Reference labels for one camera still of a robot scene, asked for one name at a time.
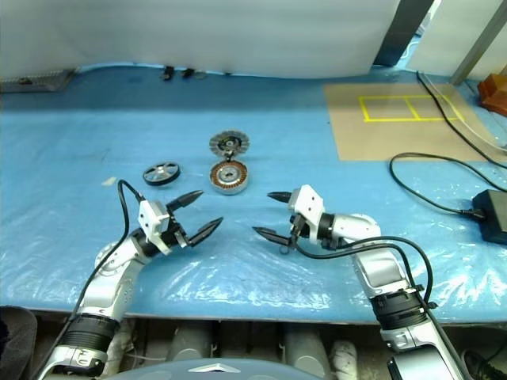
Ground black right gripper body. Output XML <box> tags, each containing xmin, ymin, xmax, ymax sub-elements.
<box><xmin>289</xmin><ymin>211</ymin><xmax>314</xmax><ymax>249</ymax></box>

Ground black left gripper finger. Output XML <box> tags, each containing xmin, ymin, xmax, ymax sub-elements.
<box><xmin>165</xmin><ymin>190</ymin><xmax>205</xmax><ymax>213</ymax></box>
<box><xmin>185</xmin><ymin>216</ymin><xmax>225</xmax><ymax>249</ymax></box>

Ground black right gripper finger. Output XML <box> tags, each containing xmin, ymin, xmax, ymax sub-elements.
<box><xmin>252</xmin><ymin>226</ymin><xmax>294</xmax><ymax>248</ymax></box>
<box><xmin>266</xmin><ymin>190</ymin><xmax>295</xmax><ymax>205</ymax></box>

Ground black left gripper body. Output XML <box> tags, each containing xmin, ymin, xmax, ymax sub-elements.
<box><xmin>161</xmin><ymin>205</ymin><xmax>192</xmax><ymax>250</ymax></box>

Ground silver finned motor rotor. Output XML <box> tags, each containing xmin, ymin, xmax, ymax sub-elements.
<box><xmin>208</xmin><ymin>130</ymin><xmax>251</xmax><ymax>160</ymax></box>

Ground silver motor stator copper windings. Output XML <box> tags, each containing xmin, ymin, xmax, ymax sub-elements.
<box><xmin>208</xmin><ymin>159</ymin><xmax>252</xmax><ymax>196</ymax></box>

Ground black rimmed silver rotor wheel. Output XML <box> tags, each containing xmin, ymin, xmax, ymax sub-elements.
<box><xmin>142</xmin><ymin>160</ymin><xmax>185</xmax><ymax>189</ymax></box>

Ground brown cardboard sheet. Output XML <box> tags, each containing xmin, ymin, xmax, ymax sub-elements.
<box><xmin>322</xmin><ymin>82</ymin><xmax>507</xmax><ymax>163</ymax></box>

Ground grey cylinder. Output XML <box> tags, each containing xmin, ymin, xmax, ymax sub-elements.
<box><xmin>169</xmin><ymin>323</ymin><xmax>217</xmax><ymax>362</ymax></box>
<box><xmin>282</xmin><ymin>327</ymin><xmax>330</xmax><ymax>370</ymax></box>

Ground blue plastic table sheet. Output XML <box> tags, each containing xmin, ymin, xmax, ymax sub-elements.
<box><xmin>0</xmin><ymin>61</ymin><xmax>507</xmax><ymax>325</ymax></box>

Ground grey robot torso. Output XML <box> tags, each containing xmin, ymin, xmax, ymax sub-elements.
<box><xmin>117</xmin><ymin>357</ymin><xmax>334</xmax><ymax>380</ymax></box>

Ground yellow tape rectangle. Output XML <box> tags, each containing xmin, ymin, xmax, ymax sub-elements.
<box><xmin>357</xmin><ymin>93</ymin><xmax>465</xmax><ymax>124</ymax></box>

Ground white backdrop sheet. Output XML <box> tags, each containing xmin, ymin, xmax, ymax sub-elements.
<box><xmin>0</xmin><ymin>0</ymin><xmax>403</xmax><ymax>81</ymax></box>

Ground grey metal mesh tray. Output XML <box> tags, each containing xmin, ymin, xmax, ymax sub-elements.
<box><xmin>0</xmin><ymin>67</ymin><xmax>78</xmax><ymax>94</ymax></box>

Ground dark rounded shape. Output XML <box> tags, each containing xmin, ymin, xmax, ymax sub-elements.
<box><xmin>0</xmin><ymin>306</ymin><xmax>39</xmax><ymax>380</ymax></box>

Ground black power adapter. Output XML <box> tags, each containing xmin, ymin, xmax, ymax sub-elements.
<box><xmin>471</xmin><ymin>188</ymin><xmax>507</xmax><ymax>246</ymax></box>

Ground white panel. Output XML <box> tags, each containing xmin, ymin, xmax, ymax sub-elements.
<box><xmin>406</xmin><ymin>0</ymin><xmax>507</xmax><ymax>80</ymax></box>

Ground brown wooden block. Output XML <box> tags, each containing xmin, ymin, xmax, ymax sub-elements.
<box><xmin>476</xmin><ymin>65</ymin><xmax>507</xmax><ymax>118</ymax></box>

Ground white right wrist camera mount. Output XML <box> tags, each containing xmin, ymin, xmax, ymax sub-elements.
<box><xmin>288</xmin><ymin>184</ymin><xmax>326</xmax><ymax>243</ymax></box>

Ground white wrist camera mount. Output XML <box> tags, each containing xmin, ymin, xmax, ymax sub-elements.
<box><xmin>137</xmin><ymin>199</ymin><xmax>176</xmax><ymax>256</ymax></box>
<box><xmin>288</xmin><ymin>184</ymin><xmax>326</xmax><ymax>243</ymax></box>

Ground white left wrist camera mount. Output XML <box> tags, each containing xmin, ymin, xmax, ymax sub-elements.
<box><xmin>137</xmin><ymin>199</ymin><xmax>176</xmax><ymax>256</ymax></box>

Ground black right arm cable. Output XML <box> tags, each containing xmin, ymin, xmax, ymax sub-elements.
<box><xmin>292</xmin><ymin>235</ymin><xmax>469</xmax><ymax>380</ymax></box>

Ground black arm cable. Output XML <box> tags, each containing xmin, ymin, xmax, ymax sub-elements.
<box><xmin>292</xmin><ymin>235</ymin><xmax>469</xmax><ymax>380</ymax></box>
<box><xmin>59</xmin><ymin>179</ymin><xmax>146</xmax><ymax>345</ymax></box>

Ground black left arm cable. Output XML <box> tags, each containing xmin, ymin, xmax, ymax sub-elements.
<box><xmin>59</xmin><ymin>179</ymin><xmax>146</xmax><ymax>345</ymax></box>

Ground black adapter power cable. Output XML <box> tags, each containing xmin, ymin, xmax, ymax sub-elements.
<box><xmin>388</xmin><ymin>152</ymin><xmax>507</xmax><ymax>218</ymax></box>

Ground long black cable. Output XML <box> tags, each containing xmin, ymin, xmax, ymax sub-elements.
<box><xmin>415</xmin><ymin>70</ymin><xmax>507</xmax><ymax>166</ymax></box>

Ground dark post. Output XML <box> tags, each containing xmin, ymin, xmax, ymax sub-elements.
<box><xmin>372</xmin><ymin>0</ymin><xmax>437</xmax><ymax>68</ymax></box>

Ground white cable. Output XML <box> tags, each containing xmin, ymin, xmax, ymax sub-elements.
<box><xmin>424</xmin><ymin>75</ymin><xmax>507</xmax><ymax>150</ymax></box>

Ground grey metal post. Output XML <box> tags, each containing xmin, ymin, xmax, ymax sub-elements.
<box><xmin>448</xmin><ymin>0</ymin><xmax>507</xmax><ymax>86</ymax></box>

